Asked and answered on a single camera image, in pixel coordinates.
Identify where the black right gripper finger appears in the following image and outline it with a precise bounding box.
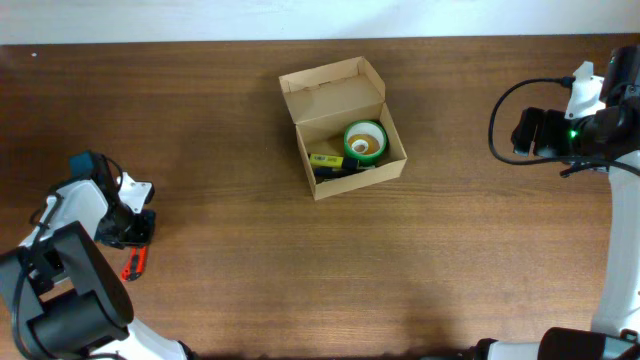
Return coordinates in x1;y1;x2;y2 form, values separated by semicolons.
533;110;571;157
511;107;544;154

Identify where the orange pen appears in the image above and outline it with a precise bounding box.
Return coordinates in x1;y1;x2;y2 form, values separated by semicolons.
120;246;148;282

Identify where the yellow tape roll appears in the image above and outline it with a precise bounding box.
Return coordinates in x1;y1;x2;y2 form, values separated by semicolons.
347;134;381;156

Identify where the green tape roll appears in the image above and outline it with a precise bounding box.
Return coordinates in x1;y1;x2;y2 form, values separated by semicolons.
343;120;388;166

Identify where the cardboard box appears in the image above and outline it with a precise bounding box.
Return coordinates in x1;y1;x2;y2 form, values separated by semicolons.
279;57;408;200

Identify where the yellow highlighter pen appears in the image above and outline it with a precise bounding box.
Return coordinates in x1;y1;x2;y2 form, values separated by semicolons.
309;153;359;170

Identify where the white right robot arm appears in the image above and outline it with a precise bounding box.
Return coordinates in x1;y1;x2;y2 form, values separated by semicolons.
459;45;639;360

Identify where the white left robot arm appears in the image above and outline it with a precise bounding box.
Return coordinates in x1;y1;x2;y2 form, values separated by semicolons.
1;150;197;359

